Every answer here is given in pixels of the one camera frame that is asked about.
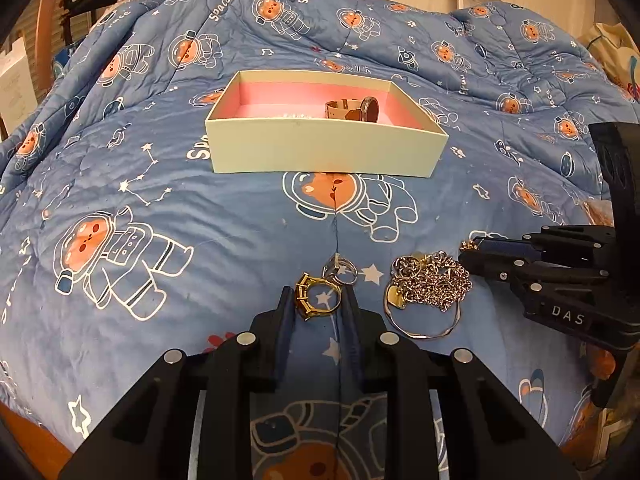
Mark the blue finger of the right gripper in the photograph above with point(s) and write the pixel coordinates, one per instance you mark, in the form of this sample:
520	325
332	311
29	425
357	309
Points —
516	249
499	266

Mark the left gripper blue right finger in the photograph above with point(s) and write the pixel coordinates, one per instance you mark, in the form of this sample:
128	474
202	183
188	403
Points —
350	320

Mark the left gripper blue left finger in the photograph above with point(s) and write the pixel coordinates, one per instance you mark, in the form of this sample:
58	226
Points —
285	326

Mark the silver bangle with heart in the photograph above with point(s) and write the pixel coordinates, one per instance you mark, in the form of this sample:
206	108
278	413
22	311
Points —
418	322

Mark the rose gold wristwatch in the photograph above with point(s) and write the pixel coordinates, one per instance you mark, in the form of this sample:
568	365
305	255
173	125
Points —
356	110

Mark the pale green pink-lined box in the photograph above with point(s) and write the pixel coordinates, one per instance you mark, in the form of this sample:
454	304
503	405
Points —
275	121

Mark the cream patterned tote bag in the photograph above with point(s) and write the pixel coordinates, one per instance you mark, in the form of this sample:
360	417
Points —
617	53

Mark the white carton box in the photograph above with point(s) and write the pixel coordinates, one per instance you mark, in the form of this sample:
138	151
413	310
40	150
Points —
17	95

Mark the pink long board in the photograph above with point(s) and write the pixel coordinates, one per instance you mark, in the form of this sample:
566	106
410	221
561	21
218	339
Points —
43	43

